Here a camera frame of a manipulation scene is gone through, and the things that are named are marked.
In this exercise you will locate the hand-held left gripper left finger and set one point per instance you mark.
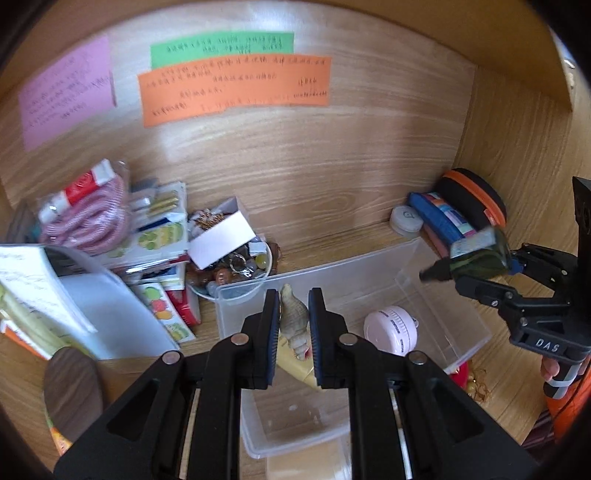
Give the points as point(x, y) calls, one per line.
point(273, 332)

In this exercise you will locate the white bowl of beads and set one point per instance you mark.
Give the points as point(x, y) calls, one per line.
point(240, 272)

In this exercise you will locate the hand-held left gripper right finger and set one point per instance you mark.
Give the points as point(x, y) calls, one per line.
point(316, 337)

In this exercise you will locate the pink flat pouch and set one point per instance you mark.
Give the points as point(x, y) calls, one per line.
point(436, 242)

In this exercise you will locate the clear plastic box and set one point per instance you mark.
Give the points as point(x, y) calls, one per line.
point(369, 277)

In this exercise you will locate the wooden desktop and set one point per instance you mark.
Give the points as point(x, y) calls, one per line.
point(505, 385)

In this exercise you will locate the blue pencil case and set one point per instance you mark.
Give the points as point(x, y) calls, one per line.
point(443, 217)

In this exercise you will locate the orange book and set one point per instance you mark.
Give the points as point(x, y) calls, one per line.
point(23, 339)

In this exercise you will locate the open white notebook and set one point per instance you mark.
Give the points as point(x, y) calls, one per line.
point(32, 286)

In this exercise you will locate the green fruit print packet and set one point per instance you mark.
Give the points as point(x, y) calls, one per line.
point(154, 237)

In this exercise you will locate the dark green bottle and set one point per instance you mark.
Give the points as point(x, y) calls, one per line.
point(480, 261)

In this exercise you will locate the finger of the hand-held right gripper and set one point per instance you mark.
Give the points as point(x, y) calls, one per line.
point(489, 290)
point(545, 263)

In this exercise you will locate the orange and black round case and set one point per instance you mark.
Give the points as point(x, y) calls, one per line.
point(475, 194)

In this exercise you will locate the white round container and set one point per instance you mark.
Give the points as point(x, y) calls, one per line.
point(406, 220)

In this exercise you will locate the yellow flat piece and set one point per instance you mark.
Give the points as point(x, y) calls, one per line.
point(295, 369)

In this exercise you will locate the white box of gold trinkets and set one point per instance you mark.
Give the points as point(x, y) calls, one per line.
point(217, 240)

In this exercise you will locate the pink paper note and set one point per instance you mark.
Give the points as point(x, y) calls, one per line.
point(69, 94)

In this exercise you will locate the white folder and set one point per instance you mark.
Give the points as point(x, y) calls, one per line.
point(120, 318)

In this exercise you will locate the colourful fruit print packet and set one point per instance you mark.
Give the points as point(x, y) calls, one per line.
point(164, 311)

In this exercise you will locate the red ornament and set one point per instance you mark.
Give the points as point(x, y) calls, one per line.
point(459, 376)

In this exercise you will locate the beige conch shell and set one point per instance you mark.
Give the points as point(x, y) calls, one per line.
point(294, 318)

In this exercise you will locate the person's right hand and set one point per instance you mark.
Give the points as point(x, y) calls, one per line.
point(550, 370)

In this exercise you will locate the green paper note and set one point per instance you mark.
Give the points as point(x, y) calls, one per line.
point(221, 48)

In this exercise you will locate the dark wooden round disc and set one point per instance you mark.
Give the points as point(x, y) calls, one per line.
point(74, 392)

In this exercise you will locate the red snack packet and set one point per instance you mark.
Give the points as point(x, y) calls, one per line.
point(184, 304)

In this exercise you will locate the orange paper note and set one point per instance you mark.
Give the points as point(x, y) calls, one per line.
point(235, 90)

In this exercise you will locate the red and white packet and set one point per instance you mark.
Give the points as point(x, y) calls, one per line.
point(81, 187)

